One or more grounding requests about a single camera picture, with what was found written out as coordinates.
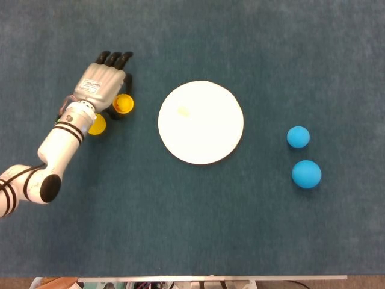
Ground teal table cloth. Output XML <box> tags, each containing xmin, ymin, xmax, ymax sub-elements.
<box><xmin>0</xmin><ymin>0</ymin><xmax>385</xmax><ymax>278</ymax></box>

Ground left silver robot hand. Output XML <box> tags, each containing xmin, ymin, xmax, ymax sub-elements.
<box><xmin>72</xmin><ymin>51</ymin><xmax>135</xmax><ymax>121</ymax></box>

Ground pink wrist wires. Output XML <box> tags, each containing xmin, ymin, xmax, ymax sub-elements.
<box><xmin>60</xmin><ymin>95</ymin><xmax>76</xmax><ymax>117</ymax></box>

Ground small blue ball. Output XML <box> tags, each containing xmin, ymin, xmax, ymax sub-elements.
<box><xmin>286</xmin><ymin>126</ymin><xmax>310</xmax><ymax>149</ymax></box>

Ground big blue ball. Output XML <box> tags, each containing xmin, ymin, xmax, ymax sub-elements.
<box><xmin>291</xmin><ymin>160</ymin><xmax>322</xmax><ymax>190</ymax></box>

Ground white round plate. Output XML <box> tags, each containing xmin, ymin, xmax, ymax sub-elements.
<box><xmin>158</xmin><ymin>80</ymin><xmax>245</xmax><ymax>166</ymax></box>

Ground yellow fluted cup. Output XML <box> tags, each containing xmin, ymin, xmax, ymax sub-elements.
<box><xmin>112</xmin><ymin>93</ymin><xmax>135</xmax><ymax>114</ymax></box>

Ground big yellow ball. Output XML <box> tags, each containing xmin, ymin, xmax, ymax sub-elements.
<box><xmin>87</xmin><ymin>113</ymin><xmax>107</xmax><ymax>135</ymax></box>

